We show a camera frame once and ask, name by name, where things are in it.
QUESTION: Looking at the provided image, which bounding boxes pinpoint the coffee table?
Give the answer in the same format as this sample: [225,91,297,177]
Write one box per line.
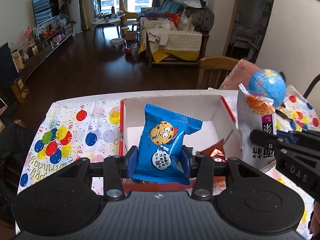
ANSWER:
[91,14,125,42]

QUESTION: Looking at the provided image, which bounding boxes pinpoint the wooden chair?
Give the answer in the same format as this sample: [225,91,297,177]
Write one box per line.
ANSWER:
[196,56,240,90]

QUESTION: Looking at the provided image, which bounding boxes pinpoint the yellow chair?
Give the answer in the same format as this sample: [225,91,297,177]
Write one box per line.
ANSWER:
[120,0,140,22]

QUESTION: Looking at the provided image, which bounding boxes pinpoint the potted plant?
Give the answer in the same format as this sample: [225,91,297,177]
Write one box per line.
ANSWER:
[61,0,75,23]

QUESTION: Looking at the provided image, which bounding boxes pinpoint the balloon print tablecloth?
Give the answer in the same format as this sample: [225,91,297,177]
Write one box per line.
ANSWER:
[16,94,320,230]

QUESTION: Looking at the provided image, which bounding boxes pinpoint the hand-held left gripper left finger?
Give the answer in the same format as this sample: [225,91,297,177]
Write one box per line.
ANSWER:
[59,146,139,202]

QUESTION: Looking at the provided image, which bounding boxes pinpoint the TV cabinet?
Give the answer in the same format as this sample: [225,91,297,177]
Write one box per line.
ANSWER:
[17,22,75,75]

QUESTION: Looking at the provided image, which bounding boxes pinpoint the television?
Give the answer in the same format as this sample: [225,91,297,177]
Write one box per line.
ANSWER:
[32,0,60,27]

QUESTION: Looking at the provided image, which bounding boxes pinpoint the round stool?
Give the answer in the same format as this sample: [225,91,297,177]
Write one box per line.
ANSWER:
[110,38,125,53]

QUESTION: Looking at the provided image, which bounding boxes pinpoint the brown paper bag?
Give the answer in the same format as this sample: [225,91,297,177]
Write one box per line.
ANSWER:
[10,77,30,103]

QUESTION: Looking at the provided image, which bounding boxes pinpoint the grey desk lamp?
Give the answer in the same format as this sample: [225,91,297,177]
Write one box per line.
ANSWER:
[302,74,320,98]

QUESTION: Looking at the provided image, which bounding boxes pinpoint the chair with dark jacket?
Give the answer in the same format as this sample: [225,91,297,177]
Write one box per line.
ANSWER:
[0,120,33,205]

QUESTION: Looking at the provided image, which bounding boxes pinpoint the sofa with cream cover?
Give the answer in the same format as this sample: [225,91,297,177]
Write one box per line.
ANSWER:
[139,17,209,67]

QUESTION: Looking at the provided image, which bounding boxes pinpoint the teal armchair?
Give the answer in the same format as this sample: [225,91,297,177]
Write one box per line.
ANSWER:
[160,0,186,14]

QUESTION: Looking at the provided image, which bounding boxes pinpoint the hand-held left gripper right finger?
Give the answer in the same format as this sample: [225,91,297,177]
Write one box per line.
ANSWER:
[181,145,253,201]

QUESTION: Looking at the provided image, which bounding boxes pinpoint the white tower air conditioner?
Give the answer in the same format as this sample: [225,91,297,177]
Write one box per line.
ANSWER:
[69,0,83,34]

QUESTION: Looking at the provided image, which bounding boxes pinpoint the white snack packet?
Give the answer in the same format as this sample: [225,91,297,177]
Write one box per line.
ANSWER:
[236,83,278,173]

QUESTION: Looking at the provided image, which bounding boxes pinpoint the brown cookie packet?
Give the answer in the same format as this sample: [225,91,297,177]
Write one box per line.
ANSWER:
[196,137,228,163]

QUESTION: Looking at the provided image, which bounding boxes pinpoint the blue cookie packet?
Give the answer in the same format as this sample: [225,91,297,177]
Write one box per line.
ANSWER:
[132,103,203,186]

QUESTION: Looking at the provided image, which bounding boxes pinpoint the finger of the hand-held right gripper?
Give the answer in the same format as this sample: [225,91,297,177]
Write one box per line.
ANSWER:
[249,129,295,157]
[277,130,320,145]

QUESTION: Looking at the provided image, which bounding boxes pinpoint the blue globe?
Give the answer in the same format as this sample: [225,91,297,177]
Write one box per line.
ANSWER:
[249,69,287,109]

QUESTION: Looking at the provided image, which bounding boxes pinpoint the pink cloth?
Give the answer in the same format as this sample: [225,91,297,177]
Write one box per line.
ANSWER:
[219,59,266,90]

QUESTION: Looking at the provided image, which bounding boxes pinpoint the pile of clothes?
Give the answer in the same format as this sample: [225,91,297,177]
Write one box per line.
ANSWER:
[182,0,215,32]

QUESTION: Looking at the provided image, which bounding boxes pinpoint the red cardboard box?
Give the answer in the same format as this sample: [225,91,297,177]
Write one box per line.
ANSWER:
[119,94,239,195]

